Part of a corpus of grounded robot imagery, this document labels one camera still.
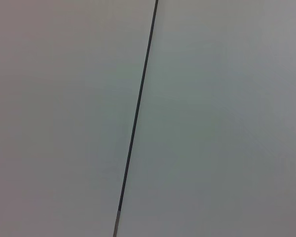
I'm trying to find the black vertical wall strip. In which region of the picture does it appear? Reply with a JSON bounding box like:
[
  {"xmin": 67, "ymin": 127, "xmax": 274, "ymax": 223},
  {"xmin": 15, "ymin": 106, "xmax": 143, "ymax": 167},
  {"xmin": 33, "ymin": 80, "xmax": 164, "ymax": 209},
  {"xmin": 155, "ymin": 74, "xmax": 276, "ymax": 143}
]
[{"xmin": 112, "ymin": 0, "xmax": 159, "ymax": 237}]

